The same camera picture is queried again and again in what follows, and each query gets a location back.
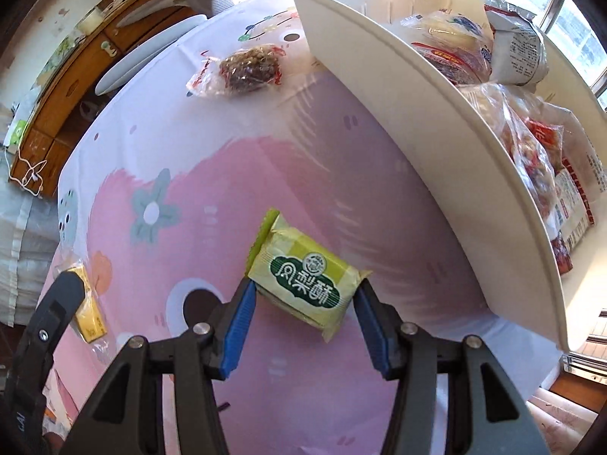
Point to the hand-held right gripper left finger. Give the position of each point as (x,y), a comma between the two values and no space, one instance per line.
(239,331)

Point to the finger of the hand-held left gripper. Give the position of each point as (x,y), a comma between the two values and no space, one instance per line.
(52,322)

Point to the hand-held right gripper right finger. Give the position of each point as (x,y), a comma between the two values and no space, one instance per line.
(370,331)

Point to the orange-yellow snack packet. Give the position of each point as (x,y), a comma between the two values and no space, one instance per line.
(90,317)

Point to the green pastry packet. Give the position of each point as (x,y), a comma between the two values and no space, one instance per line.
(303,275)

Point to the white plastic tray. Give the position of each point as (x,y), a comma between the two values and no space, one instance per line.
(403,128)

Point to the pile of assorted snack packets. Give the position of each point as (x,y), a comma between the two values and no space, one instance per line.
(521,142)

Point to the pink white printed tablecloth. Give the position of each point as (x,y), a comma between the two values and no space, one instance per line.
(284,166)

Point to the green tissue box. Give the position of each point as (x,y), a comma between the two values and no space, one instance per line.
(18,133)

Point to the wooden desk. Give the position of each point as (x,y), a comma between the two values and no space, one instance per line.
(61,104)

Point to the clear nut brittle packet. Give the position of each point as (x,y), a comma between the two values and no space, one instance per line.
(246,68)

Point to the green illustrated sheet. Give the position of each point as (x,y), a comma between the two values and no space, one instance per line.
(59,52)

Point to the white green drawer knob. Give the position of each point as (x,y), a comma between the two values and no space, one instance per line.
(108,50)

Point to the grey office chair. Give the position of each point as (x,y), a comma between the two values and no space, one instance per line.
(142,57)

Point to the white cup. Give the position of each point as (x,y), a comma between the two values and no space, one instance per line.
(89,21)

